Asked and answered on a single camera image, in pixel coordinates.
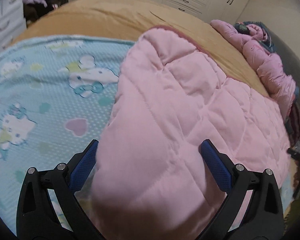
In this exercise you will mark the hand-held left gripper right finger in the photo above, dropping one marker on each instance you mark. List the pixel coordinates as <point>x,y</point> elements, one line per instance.
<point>215,163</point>

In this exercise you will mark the pink quilted jacket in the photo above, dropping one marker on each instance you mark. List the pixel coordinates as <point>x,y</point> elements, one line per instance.
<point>177,105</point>

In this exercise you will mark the white chest of drawers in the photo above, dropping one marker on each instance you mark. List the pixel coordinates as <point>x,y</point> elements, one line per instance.
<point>7,22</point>

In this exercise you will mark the bed with tan cover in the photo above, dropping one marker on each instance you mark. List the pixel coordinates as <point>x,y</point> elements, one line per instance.
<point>102,17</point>

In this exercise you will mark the pink puffer jacket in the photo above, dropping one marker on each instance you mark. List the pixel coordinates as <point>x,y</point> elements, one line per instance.
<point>270,65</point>

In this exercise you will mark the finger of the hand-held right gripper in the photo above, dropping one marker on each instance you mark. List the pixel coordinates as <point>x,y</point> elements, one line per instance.
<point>295,153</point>

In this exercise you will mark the dark clothes pile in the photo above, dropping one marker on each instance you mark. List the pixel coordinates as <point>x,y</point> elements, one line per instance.
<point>32,12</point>

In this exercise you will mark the blue cartoon print blanket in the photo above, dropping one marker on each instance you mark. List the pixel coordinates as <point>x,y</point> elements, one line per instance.
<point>52,105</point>

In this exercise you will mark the dark red striped cloth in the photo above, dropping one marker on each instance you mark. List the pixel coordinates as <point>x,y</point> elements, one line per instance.
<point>295,120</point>

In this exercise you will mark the grey quilted headboard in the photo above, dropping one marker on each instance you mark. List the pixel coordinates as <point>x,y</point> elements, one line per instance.
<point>295,60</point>

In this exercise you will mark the dark floral garment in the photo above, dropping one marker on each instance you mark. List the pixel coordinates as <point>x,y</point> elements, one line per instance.
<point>241,27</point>

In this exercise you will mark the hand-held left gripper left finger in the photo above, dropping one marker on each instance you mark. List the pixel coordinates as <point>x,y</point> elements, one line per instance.
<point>86,163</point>

